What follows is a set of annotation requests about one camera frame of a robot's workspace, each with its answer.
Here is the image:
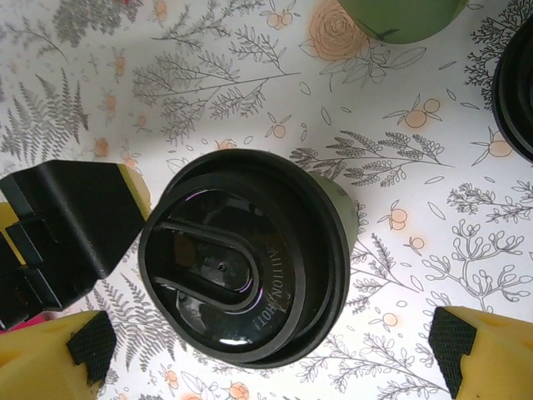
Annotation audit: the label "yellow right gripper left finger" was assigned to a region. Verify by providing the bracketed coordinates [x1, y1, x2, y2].
[0, 310, 118, 400]

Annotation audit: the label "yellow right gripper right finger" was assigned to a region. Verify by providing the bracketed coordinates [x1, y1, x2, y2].
[430, 305, 533, 400]

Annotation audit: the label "green paper coffee cup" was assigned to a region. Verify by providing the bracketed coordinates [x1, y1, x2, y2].
[291, 166, 361, 268]

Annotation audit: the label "black cup lid stack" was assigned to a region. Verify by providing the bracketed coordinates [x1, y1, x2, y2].
[491, 19, 533, 165]

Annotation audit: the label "stacked green paper cups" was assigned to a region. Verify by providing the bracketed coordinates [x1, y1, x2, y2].
[336, 0, 468, 46]

